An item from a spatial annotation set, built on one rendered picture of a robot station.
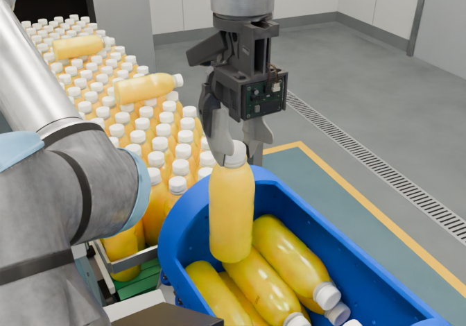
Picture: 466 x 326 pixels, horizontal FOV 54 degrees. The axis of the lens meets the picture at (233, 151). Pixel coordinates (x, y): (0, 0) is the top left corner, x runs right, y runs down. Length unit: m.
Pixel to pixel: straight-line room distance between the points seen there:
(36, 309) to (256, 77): 0.33
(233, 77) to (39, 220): 0.26
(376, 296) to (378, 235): 1.83
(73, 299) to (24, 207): 0.10
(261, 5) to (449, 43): 4.46
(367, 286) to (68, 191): 0.53
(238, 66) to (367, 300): 0.48
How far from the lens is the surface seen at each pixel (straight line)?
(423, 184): 3.13
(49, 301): 0.46
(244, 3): 0.52
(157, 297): 0.72
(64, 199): 0.51
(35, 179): 0.49
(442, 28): 5.00
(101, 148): 0.59
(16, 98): 0.65
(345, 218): 2.70
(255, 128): 0.64
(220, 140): 0.61
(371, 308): 0.84
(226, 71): 0.55
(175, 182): 1.01
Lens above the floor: 1.69
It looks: 31 degrees down
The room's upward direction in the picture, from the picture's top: straight up
